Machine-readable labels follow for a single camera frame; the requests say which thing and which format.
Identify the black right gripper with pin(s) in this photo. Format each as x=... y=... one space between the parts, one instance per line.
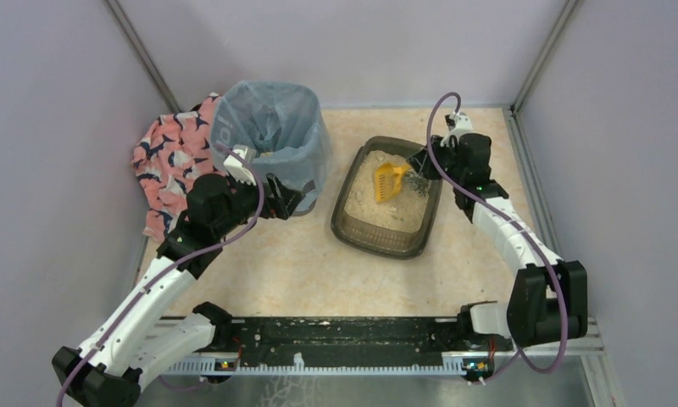
x=436 y=150

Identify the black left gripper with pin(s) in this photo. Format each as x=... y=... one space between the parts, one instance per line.
x=275 y=195

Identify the yellow plastic litter scoop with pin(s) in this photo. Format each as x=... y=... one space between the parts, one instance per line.
x=388 y=180

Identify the blue plastic trash bag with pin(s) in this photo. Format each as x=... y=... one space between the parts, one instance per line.
x=282 y=122

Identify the grey plastic litter box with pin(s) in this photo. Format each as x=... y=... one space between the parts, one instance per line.
x=374 y=239

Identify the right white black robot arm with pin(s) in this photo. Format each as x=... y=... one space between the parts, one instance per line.
x=549 y=295

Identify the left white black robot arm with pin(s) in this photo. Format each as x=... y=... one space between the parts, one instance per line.
x=119 y=360

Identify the pink patterned cloth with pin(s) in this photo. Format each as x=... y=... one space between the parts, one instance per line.
x=168 y=159

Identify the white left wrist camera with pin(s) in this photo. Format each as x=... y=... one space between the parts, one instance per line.
x=236 y=164

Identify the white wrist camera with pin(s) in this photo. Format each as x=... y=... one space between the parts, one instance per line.
x=236 y=164
x=458 y=124

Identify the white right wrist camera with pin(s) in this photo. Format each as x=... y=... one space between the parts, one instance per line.
x=458 y=124

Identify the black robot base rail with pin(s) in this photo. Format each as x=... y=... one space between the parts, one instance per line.
x=347 y=346

